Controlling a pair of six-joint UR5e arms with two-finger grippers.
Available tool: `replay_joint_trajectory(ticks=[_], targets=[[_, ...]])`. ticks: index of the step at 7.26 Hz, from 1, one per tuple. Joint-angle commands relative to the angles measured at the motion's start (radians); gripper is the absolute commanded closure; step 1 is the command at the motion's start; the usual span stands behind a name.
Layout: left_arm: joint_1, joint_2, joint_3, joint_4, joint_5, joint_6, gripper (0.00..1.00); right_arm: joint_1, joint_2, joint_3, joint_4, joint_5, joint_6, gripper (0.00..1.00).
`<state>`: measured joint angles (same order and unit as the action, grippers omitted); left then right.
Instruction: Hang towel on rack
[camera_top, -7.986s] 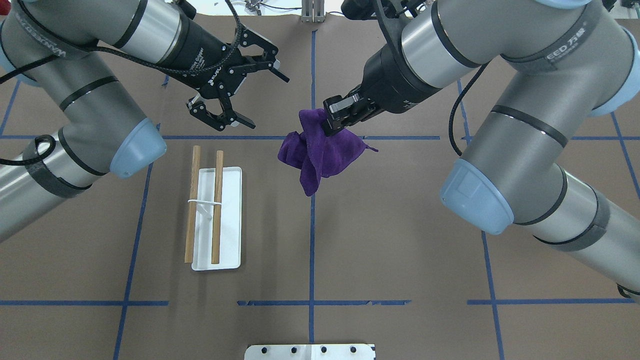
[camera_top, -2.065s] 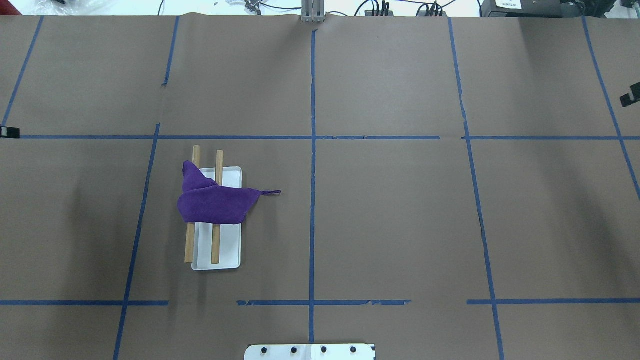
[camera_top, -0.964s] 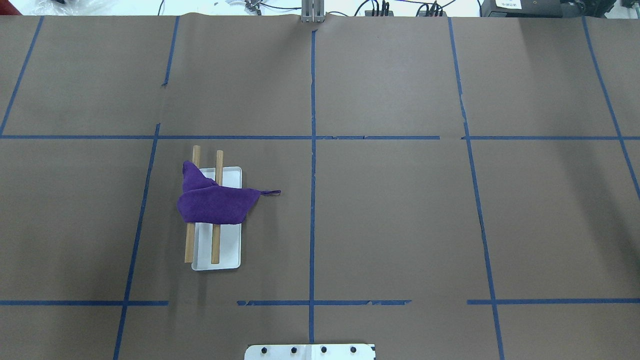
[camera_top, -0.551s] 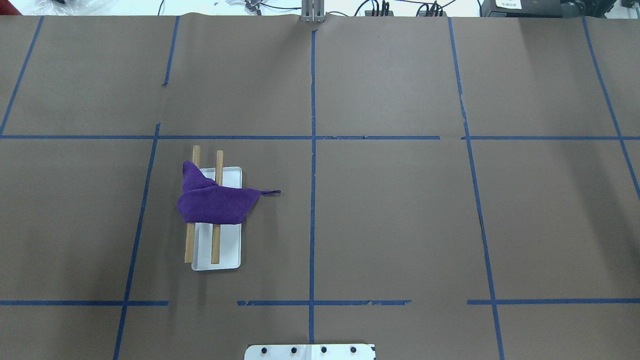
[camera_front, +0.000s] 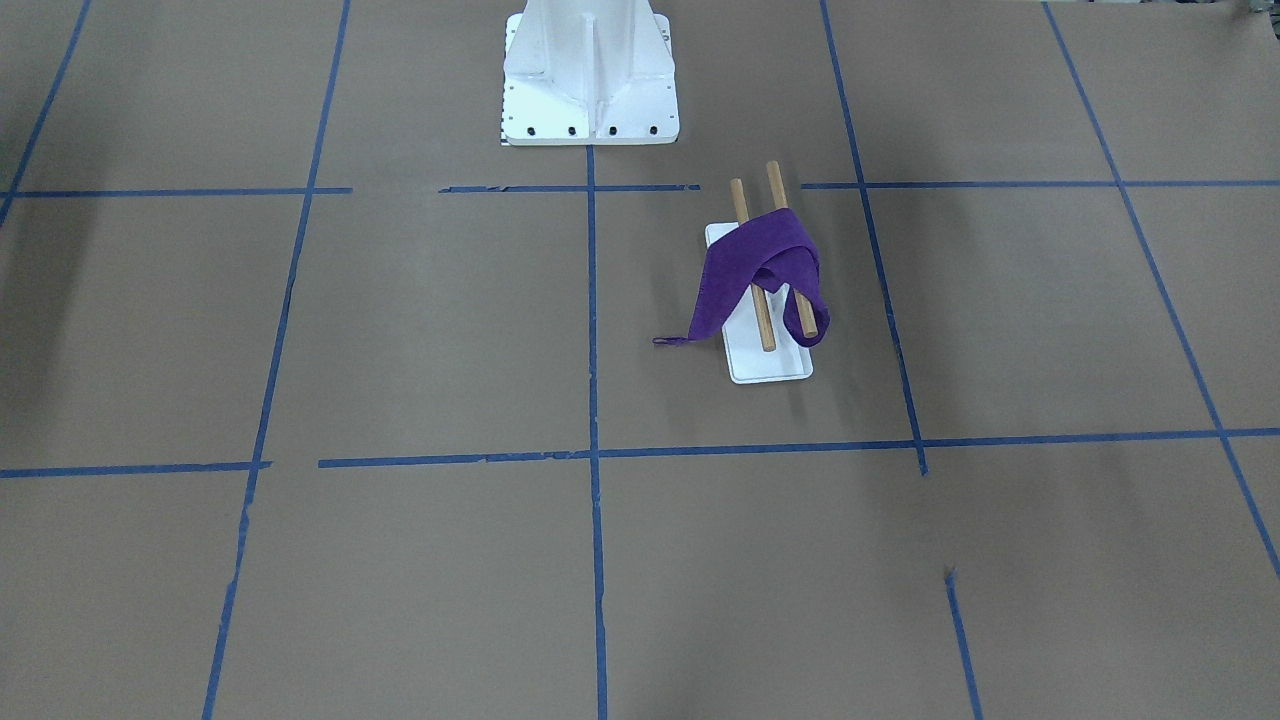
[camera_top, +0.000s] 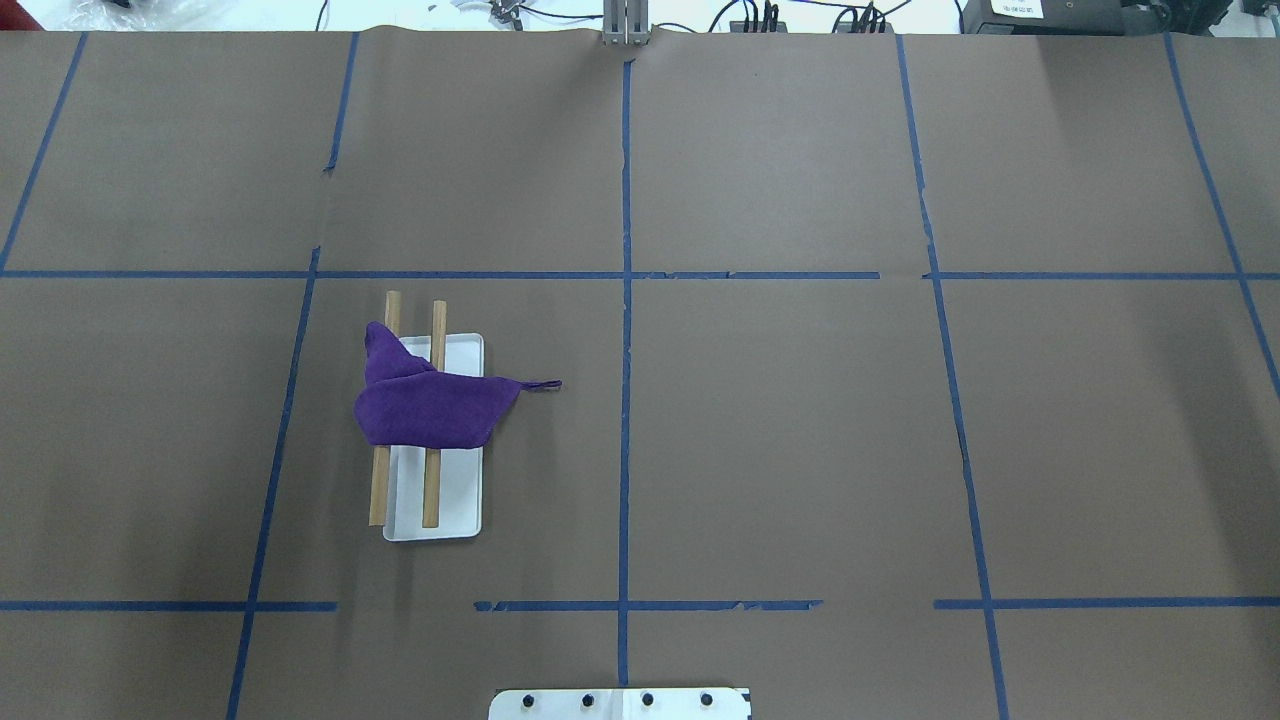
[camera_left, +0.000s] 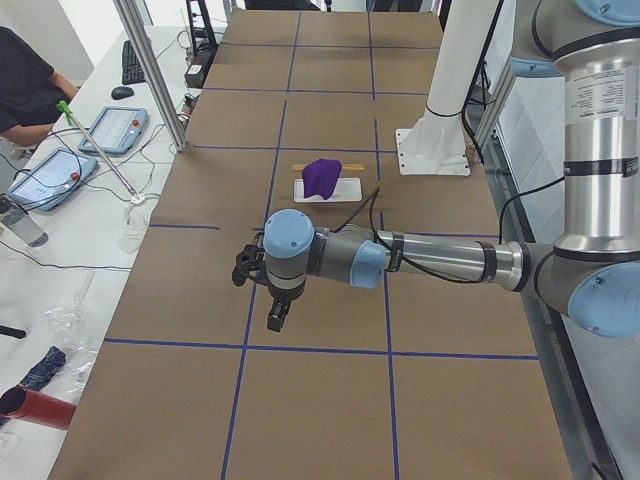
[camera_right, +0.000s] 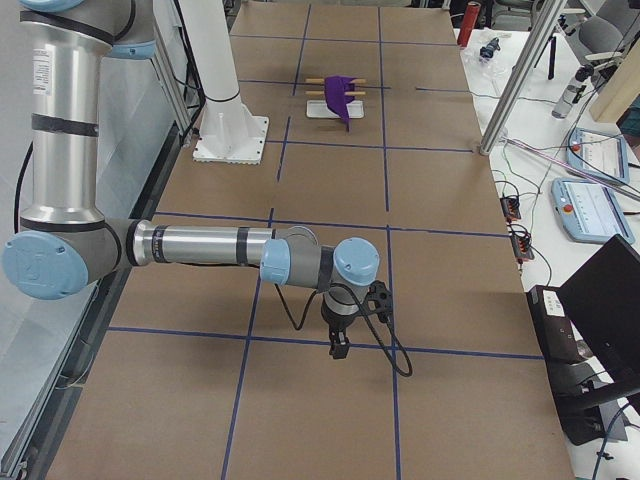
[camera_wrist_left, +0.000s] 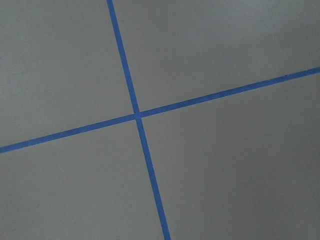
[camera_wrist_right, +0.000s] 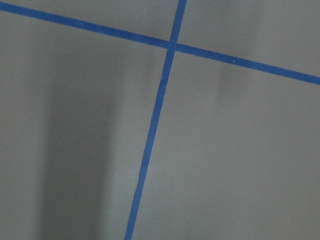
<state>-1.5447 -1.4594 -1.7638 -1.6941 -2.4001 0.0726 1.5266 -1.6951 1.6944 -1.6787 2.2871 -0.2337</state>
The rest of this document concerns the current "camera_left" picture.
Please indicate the far blue teach pendant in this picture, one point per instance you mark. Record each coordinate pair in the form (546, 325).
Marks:
(116, 129)

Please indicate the aluminium frame post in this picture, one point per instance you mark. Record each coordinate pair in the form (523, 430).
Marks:
(135, 29)

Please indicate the person in black shirt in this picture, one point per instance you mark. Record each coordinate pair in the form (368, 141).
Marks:
(30, 91)

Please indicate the red cylinder tube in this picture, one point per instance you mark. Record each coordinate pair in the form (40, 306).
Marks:
(21, 403)

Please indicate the green tipped metal grabber stick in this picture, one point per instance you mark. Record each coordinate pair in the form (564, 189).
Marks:
(136, 197)

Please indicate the clear plastic bag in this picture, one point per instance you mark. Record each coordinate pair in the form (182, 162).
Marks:
(73, 332)

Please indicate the white towel rack base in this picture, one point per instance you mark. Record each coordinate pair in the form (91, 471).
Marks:
(346, 190)

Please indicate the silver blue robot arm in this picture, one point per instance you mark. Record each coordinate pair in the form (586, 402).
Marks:
(590, 273)

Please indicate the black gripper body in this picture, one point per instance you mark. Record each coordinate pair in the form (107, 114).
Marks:
(281, 296)

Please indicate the right wooden rack rod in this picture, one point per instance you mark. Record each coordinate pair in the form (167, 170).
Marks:
(349, 167)

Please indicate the black computer mouse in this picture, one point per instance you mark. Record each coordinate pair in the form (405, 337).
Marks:
(122, 92)

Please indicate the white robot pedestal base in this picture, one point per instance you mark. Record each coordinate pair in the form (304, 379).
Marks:
(436, 145)

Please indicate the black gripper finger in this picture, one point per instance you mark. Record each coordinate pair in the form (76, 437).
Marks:
(277, 315)

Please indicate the black power box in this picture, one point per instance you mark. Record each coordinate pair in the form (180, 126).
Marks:
(195, 76)

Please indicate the near blue teach pendant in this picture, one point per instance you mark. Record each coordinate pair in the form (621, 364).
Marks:
(52, 180)

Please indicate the dark blue folded cloth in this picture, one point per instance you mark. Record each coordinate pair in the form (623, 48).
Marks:
(41, 374)

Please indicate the clear water bottle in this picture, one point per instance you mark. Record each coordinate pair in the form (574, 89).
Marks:
(20, 224)

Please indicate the black keyboard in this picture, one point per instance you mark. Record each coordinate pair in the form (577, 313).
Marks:
(132, 72)

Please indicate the purple towel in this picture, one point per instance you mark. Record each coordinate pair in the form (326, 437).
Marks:
(320, 178)

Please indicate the blue teach pendant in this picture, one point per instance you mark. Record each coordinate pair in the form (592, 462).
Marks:
(116, 129)
(52, 180)

